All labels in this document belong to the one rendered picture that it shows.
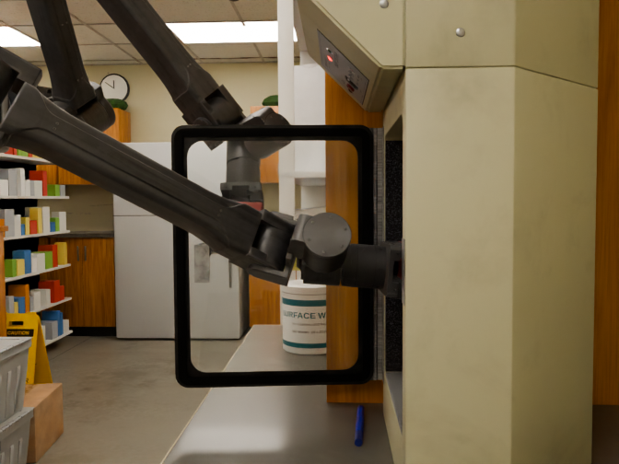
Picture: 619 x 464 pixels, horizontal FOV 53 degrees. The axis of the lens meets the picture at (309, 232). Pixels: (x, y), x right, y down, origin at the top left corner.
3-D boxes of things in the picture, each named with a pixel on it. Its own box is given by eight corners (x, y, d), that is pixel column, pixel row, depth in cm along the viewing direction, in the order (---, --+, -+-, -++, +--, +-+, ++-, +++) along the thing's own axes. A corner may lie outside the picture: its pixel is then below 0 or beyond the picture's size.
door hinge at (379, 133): (382, 379, 97) (382, 128, 95) (384, 384, 95) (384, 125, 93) (373, 379, 97) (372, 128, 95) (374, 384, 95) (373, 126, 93)
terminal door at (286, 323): (373, 384, 96) (373, 124, 94) (175, 388, 95) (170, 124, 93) (373, 382, 97) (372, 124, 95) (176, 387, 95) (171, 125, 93)
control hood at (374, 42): (382, 112, 95) (382, 46, 95) (405, 67, 63) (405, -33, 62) (308, 113, 96) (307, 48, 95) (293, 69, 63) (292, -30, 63)
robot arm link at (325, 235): (266, 218, 85) (247, 274, 82) (264, 179, 75) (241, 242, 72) (350, 242, 85) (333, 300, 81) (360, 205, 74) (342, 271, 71)
